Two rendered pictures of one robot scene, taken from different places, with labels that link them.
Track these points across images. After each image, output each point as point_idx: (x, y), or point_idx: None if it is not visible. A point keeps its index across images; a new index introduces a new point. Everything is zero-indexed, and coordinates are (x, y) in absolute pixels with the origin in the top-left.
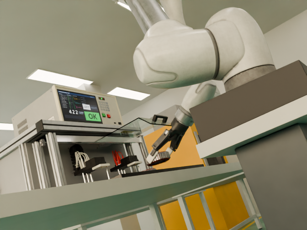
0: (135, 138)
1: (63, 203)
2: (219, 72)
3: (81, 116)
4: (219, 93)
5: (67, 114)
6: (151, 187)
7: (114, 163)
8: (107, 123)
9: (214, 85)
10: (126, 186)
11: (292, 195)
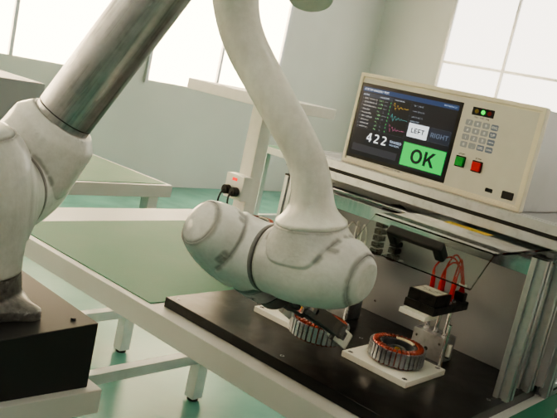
0: (513, 257)
1: (70, 281)
2: None
3: (389, 153)
4: (291, 267)
5: (360, 142)
6: (172, 347)
7: (510, 287)
8: (457, 186)
9: (190, 239)
10: (135, 315)
11: None
